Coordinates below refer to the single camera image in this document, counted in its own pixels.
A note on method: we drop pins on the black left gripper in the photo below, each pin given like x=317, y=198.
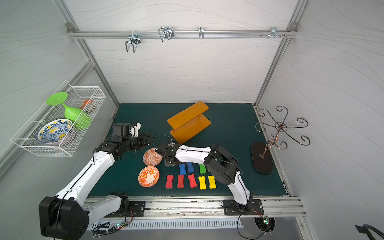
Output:
x=144, y=141

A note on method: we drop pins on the metal double hook left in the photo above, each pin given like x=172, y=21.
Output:
x=133, y=42

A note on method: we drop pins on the orange object in basket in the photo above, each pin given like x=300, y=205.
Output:
x=86, y=103

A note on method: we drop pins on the aluminium top rail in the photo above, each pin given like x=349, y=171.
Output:
x=154, y=35

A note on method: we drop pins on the aluminium front rail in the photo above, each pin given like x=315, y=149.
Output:
x=193, y=207

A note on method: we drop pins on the orange floral bowl near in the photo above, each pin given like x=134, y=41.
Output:
x=148, y=176

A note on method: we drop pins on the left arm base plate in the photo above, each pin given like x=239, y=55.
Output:
x=135, y=208

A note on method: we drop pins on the bronze metal hook stand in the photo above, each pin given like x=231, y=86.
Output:
x=261, y=154

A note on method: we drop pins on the metal bracket hook right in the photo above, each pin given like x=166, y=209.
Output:
x=273, y=34

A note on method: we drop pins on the green plastic goblet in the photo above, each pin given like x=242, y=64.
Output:
x=80, y=119

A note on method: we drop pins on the aluminium rail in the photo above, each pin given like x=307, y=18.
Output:
x=154, y=35
x=193, y=207

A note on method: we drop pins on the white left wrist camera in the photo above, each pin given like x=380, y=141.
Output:
x=135, y=129

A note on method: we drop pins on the small metal hook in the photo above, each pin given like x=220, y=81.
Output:
x=201, y=32

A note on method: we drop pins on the blue yellow patterned bowl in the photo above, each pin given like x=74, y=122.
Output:
x=55, y=131

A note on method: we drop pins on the blue eraser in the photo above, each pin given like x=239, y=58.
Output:
x=190, y=167
x=182, y=169

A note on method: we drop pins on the orange patterned bowl far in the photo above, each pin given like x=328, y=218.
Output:
x=151, y=157

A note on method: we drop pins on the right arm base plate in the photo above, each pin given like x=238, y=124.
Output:
x=232, y=208

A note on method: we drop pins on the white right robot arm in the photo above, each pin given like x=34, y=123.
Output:
x=220, y=162

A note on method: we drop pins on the metal double hook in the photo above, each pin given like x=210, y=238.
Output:
x=133, y=42
x=166, y=33

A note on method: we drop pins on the red eraser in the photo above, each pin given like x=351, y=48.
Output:
x=192, y=181
x=169, y=182
x=180, y=183

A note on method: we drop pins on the white wire basket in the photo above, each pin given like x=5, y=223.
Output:
x=26, y=136

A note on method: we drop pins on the green eraser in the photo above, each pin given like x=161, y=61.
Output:
x=203, y=169

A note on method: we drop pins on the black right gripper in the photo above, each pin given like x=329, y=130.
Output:
x=163, y=149

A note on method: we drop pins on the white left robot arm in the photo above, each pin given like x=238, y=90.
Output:
x=66, y=216

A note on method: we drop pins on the metal double hook middle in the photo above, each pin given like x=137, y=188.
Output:
x=166, y=33

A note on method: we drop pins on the yellow eraser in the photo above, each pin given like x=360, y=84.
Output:
x=212, y=182
x=202, y=183

